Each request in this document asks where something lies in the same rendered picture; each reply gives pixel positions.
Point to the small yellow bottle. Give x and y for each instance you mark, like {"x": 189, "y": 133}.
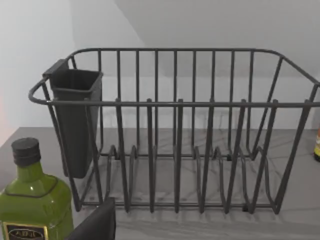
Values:
{"x": 317, "y": 150}

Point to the dark grey cutlery holder cup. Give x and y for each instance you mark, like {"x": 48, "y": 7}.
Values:
{"x": 75, "y": 120}

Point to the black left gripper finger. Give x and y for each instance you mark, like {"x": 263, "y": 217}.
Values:
{"x": 100, "y": 222}

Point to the green bottle with black cap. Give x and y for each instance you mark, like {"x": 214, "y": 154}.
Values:
{"x": 35, "y": 200}

